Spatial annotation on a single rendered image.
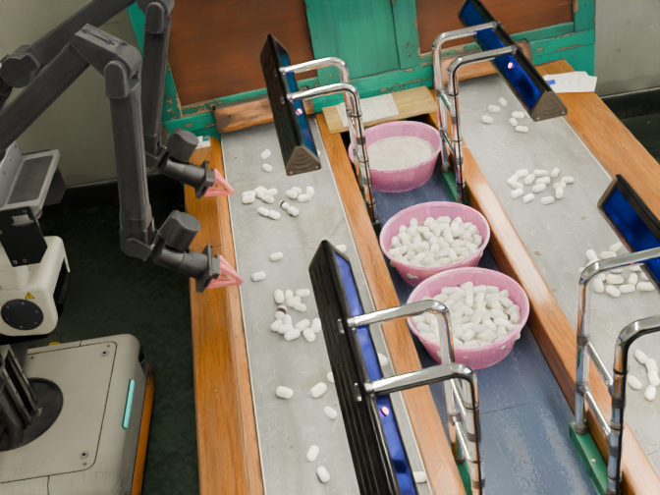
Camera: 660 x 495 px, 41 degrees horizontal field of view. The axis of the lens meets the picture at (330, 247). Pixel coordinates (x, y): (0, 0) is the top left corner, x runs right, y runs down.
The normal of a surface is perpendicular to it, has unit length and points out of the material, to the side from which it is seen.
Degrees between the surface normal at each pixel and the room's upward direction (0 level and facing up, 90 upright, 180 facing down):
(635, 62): 90
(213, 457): 0
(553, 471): 0
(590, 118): 0
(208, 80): 90
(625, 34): 90
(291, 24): 90
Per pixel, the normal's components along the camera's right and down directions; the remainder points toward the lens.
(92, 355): -0.15, -0.79
